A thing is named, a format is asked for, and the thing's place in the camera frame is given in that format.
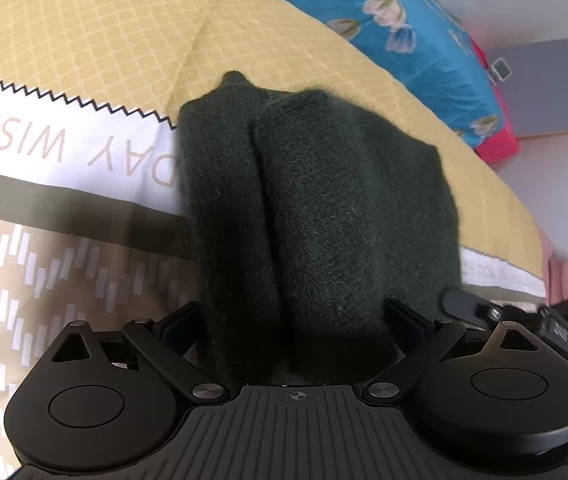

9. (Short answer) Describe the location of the red bed sheet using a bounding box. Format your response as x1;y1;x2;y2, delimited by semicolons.
470;40;519;169

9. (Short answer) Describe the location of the grey board against wall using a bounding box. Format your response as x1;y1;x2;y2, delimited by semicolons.
486;38;568;139

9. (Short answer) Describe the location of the pink folded bedding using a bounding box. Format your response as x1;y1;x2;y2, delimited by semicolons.
538;226;568;304

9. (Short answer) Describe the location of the blue floral quilt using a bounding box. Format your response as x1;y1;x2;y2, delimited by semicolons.
286;0;499;148

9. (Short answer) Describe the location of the dark green knit sweater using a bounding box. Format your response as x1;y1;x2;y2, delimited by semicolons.
178;72;461;387

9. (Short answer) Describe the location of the small white digital clock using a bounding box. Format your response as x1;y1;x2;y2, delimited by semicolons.
489;58;512;82

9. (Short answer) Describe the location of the patterned yellow beige bedspread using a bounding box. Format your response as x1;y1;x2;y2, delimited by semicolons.
0;0;546;479

